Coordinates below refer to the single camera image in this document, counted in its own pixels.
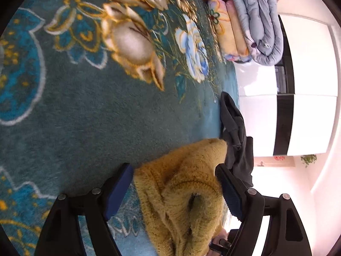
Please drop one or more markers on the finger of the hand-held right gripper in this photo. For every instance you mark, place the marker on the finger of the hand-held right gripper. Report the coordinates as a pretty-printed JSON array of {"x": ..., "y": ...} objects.
[{"x": 226, "y": 242}]

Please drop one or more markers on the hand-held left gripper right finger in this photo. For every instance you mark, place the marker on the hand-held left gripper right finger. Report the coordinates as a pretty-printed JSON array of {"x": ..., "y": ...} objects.
[{"x": 231, "y": 192}]

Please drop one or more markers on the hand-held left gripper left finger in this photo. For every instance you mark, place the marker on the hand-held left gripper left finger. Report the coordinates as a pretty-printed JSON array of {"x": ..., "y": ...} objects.
[{"x": 117, "y": 192}]

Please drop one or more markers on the dark grey garment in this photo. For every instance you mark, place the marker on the dark grey garment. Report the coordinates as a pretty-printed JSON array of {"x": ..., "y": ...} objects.
[{"x": 239, "y": 149}]

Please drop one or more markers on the mustard yellow fuzzy sweater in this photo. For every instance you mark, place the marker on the mustard yellow fuzzy sweater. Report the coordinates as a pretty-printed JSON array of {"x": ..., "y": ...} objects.
[{"x": 181, "y": 192}]

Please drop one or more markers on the green potted plant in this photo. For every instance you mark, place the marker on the green potted plant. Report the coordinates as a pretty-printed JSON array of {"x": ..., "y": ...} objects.
[{"x": 309, "y": 160}]

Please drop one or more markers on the blue floral bed blanket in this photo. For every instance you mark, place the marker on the blue floral bed blanket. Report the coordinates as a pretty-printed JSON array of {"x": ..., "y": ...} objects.
[{"x": 66, "y": 106}]

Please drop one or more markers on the white glossy wardrobe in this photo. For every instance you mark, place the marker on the white glossy wardrobe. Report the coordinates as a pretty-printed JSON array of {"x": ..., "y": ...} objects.
[{"x": 306, "y": 58}]

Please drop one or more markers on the pink printed folded blanket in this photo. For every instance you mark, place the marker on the pink printed folded blanket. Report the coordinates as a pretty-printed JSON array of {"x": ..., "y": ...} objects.
[{"x": 238, "y": 32}]

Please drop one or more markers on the cream floral folded blanket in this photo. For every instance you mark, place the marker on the cream floral folded blanket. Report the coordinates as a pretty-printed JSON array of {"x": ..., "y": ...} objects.
[{"x": 222, "y": 26}]

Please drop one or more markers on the grey-blue folded quilt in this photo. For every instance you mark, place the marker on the grey-blue folded quilt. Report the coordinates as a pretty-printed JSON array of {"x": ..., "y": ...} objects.
[{"x": 263, "y": 18}]

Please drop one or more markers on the red wall decoration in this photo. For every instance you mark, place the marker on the red wall decoration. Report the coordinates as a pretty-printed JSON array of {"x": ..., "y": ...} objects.
[{"x": 279, "y": 158}]

